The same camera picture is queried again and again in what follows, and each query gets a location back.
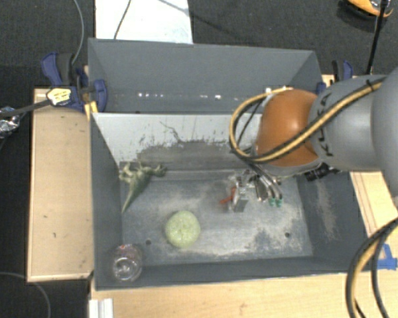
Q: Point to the pale wood board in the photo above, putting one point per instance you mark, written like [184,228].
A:
[59,184]

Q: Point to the small red-orange thing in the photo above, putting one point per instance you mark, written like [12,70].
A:
[226,199]

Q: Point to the pale green bumpy ball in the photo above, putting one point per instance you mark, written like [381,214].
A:
[182,229]

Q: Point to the grey metal bin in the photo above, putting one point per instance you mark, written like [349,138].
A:
[192,78]

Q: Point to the black cylinder on white bracket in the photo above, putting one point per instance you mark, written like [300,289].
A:
[318,172]

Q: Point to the clear glass cup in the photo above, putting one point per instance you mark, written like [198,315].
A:
[126,263]

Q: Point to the green toy dinosaur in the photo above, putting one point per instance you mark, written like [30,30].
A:
[137,179]

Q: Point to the pale grey metal gripper finger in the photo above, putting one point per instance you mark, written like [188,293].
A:
[243,197]
[235,190]

